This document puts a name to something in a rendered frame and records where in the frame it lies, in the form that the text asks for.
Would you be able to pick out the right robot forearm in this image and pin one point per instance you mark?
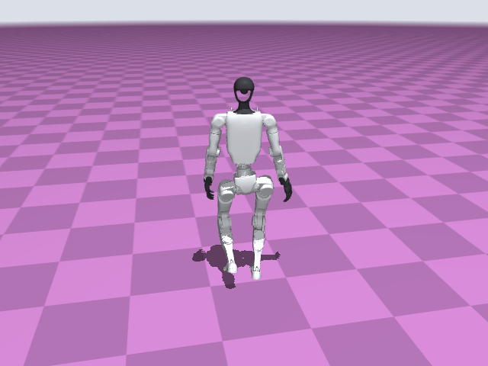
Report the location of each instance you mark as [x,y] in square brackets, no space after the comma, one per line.
[280,166]

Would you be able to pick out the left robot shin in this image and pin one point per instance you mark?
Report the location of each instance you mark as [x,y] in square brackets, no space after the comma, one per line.
[226,239]

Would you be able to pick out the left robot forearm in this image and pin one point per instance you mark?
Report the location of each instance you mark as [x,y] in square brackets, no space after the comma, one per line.
[209,166]

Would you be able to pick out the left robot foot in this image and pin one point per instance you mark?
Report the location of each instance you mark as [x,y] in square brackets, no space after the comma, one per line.
[231,267]

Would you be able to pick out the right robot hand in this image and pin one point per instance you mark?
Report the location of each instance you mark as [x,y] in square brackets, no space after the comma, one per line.
[287,188]

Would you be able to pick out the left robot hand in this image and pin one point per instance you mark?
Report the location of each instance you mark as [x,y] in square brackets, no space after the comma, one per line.
[207,187]

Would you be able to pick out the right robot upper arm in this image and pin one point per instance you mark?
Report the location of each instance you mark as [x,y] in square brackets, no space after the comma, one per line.
[272,133]

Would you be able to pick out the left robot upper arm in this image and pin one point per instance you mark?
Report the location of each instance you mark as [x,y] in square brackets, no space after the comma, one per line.
[218,121]

